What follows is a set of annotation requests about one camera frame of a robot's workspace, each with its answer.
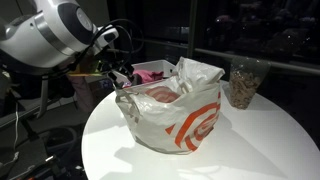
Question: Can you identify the horizontal window rail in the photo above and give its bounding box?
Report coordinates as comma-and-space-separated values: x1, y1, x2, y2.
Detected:
133, 37, 320, 77

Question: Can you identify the glass jar with nuts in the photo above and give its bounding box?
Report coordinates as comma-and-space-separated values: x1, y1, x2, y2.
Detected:
228, 55, 272, 111

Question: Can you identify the pink cloth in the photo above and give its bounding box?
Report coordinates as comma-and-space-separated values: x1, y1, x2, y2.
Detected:
132, 68, 165, 84

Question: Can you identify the window frame post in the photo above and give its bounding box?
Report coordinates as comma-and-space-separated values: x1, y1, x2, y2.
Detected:
186, 0, 198, 59

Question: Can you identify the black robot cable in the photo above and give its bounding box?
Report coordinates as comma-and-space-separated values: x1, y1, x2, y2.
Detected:
68, 18, 145, 75

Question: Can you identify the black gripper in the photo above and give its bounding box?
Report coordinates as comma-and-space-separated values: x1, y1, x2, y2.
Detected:
98, 49, 136, 90

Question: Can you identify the yellowish wrist camera box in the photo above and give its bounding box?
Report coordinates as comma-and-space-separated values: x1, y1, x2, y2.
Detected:
67, 54, 105, 78

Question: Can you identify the white orange plastic bag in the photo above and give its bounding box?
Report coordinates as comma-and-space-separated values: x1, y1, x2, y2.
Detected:
114, 55, 226, 156

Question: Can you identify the white plastic basket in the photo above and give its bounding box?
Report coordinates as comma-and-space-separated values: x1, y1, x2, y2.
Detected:
114, 59, 178, 90

